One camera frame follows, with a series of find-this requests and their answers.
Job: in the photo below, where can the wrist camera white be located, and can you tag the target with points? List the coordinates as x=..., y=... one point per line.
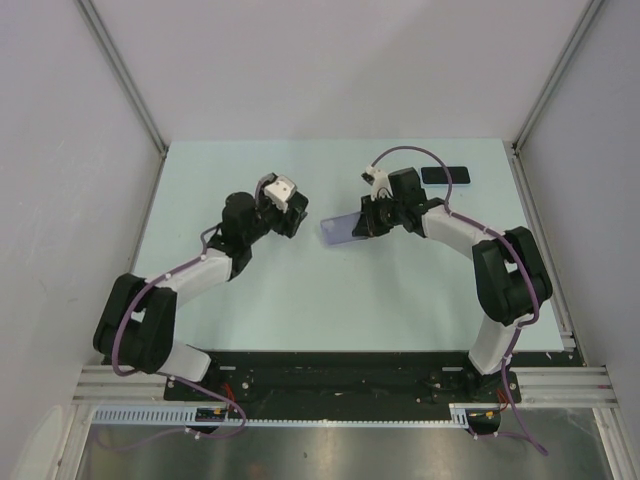
x=378, y=181
x=279, y=190

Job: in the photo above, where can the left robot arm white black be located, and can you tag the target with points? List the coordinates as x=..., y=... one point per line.
x=136, y=329

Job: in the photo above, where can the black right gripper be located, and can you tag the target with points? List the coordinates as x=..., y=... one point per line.
x=368, y=224

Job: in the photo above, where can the aluminium corner frame post right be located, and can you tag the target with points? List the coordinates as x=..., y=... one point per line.
x=586, y=20

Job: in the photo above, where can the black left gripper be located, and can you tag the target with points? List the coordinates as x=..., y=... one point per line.
x=288, y=226

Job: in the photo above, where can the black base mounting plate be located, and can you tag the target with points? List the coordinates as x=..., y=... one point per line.
x=366, y=387

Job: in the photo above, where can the black phone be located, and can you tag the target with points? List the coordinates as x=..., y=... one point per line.
x=456, y=175

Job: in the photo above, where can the lilac phone case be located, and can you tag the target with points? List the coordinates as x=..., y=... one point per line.
x=339, y=230

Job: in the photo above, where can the aluminium corner frame post left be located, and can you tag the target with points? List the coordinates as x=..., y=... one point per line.
x=116, y=62

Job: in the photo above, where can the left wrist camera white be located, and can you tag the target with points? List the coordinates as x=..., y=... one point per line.
x=279, y=190

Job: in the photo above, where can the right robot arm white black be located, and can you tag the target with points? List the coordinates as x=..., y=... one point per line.
x=511, y=279

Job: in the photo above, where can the white slotted cable duct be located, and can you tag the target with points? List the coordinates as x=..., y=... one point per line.
x=191, y=416

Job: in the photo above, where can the aluminium front rail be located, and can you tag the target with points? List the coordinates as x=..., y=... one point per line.
x=540, y=387

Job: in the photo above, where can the aluminium corner frame post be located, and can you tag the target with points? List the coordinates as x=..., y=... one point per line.
x=586, y=20
x=116, y=62

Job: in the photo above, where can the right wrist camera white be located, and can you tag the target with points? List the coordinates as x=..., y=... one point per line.
x=378, y=181

